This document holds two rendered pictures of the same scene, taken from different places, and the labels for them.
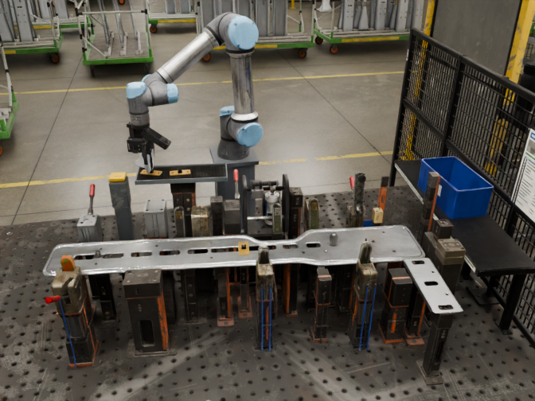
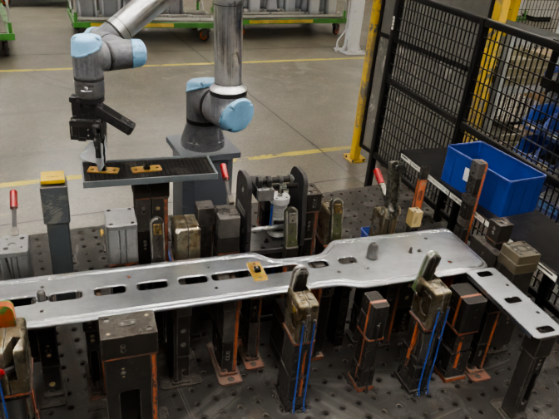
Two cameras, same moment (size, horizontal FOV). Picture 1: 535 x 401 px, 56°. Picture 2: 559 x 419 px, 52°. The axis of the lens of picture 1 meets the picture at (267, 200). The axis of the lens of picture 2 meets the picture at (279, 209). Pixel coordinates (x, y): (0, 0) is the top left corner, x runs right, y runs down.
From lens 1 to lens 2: 54 cm
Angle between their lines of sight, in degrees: 13
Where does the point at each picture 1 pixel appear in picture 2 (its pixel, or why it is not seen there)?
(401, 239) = (451, 245)
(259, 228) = (261, 243)
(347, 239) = (387, 250)
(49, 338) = not seen: outside the picture
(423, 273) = (497, 287)
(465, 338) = not seen: hidden behind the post
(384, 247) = not seen: hidden behind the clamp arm
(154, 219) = (122, 237)
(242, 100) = (230, 66)
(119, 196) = (56, 206)
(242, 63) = (233, 13)
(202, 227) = (190, 246)
